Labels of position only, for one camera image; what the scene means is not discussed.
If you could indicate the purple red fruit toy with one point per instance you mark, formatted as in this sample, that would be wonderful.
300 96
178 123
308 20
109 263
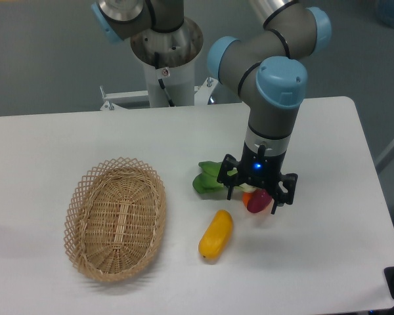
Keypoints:
258 201

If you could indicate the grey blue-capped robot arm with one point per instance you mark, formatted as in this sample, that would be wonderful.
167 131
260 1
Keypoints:
265 73

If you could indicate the blue object top right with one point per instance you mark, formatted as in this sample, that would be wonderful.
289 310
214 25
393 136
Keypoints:
384 10

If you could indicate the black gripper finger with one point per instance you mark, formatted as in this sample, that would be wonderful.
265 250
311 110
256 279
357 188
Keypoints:
229 174
284 191

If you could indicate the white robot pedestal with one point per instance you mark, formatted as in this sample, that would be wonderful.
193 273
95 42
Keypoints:
168 60

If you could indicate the woven wicker basket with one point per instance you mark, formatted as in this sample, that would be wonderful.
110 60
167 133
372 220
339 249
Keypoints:
115 220

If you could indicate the green bok choy toy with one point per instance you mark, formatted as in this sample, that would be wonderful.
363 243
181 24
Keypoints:
206 181

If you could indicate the orange fruit toy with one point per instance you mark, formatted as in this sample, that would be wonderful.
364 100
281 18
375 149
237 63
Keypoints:
246 197

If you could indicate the yellow mango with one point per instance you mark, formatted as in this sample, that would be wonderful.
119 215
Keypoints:
216 236

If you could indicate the white metal base frame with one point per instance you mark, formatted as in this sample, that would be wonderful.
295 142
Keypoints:
211 92

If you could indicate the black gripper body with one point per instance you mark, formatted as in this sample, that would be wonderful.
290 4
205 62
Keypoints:
261 172

